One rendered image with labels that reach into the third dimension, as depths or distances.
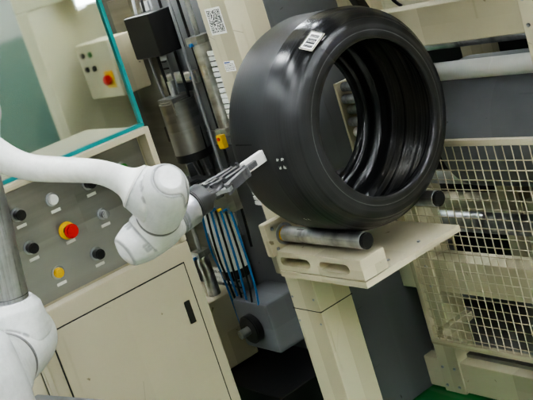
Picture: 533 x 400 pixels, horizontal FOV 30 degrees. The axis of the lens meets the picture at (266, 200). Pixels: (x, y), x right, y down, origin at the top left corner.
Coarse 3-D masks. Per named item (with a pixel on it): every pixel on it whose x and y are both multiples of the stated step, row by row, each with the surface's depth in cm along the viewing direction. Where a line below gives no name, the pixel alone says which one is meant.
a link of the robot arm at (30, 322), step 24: (0, 120) 248; (0, 192) 246; (0, 216) 246; (0, 240) 246; (0, 264) 247; (0, 288) 248; (24, 288) 252; (0, 312) 248; (24, 312) 249; (24, 336) 248; (48, 336) 256; (48, 360) 256
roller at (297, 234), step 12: (288, 228) 276; (300, 228) 272; (312, 228) 268; (288, 240) 276; (300, 240) 271; (312, 240) 267; (324, 240) 262; (336, 240) 258; (348, 240) 254; (360, 240) 251; (372, 240) 253
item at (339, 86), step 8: (344, 80) 310; (336, 88) 308; (344, 88) 307; (336, 96) 309; (344, 96) 308; (352, 96) 305; (344, 104) 310; (352, 104) 312; (344, 112) 310; (352, 112) 309; (344, 120) 311; (352, 120) 309; (352, 128) 312; (352, 136) 312; (352, 144) 313
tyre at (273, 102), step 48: (288, 48) 242; (336, 48) 242; (384, 48) 275; (240, 96) 251; (288, 96) 238; (384, 96) 286; (432, 96) 263; (288, 144) 239; (384, 144) 287; (432, 144) 263; (288, 192) 246; (336, 192) 244; (384, 192) 278
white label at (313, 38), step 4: (312, 32) 242; (316, 32) 241; (308, 36) 241; (312, 36) 241; (316, 36) 240; (320, 36) 240; (304, 40) 241; (308, 40) 240; (312, 40) 240; (316, 40) 239; (304, 44) 240; (308, 44) 240; (312, 44) 239; (316, 44) 239; (300, 48) 240; (304, 48) 239; (308, 48) 239; (312, 48) 238
